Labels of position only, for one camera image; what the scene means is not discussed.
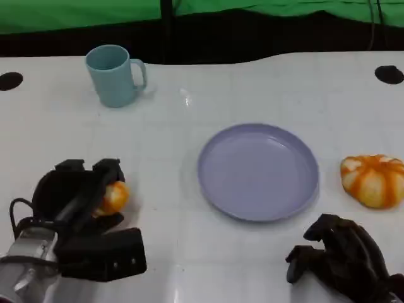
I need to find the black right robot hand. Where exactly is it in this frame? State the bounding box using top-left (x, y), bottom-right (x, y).
top-left (285, 213), bottom-right (404, 303)

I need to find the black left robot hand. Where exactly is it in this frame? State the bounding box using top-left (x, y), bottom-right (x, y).
top-left (31, 158), bottom-right (127, 237)

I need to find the orange and white bread roll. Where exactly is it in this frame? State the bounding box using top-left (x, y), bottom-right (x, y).
top-left (340, 153), bottom-right (404, 209)
top-left (91, 181), bottom-right (131, 218)

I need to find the pale green mug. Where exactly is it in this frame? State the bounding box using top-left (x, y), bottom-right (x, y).
top-left (85, 44), bottom-right (148, 109)

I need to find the lilac plate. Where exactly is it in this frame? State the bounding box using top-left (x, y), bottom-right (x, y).
top-left (197, 122), bottom-right (319, 223)

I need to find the green cloth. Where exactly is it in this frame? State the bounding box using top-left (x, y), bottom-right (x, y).
top-left (0, 0), bottom-right (404, 35)

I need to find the black upright pole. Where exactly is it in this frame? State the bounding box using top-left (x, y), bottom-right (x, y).
top-left (160, 0), bottom-right (175, 64)

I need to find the black table cable hole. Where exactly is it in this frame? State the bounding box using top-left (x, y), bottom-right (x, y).
top-left (0, 71), bottom-right (24, 92)
top-left (374, 65), bottom-right (404, 85)

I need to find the thin black hanging cable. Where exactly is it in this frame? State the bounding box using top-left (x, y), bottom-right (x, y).
top-left (367, 0), bottom-right (385, 51)

